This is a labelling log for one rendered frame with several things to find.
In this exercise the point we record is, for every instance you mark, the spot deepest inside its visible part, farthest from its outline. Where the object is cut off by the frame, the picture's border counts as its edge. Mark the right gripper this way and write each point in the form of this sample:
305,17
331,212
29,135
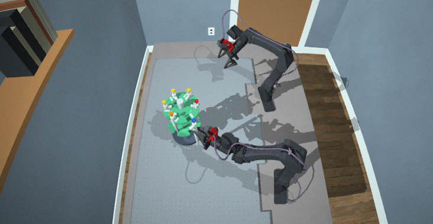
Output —
231,52

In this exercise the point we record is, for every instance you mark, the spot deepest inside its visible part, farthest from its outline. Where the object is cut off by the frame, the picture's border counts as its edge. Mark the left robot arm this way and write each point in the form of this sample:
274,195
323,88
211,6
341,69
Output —
243,154

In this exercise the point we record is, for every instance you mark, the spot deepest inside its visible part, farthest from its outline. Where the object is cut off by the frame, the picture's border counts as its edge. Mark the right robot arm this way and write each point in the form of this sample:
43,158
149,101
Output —
283,62

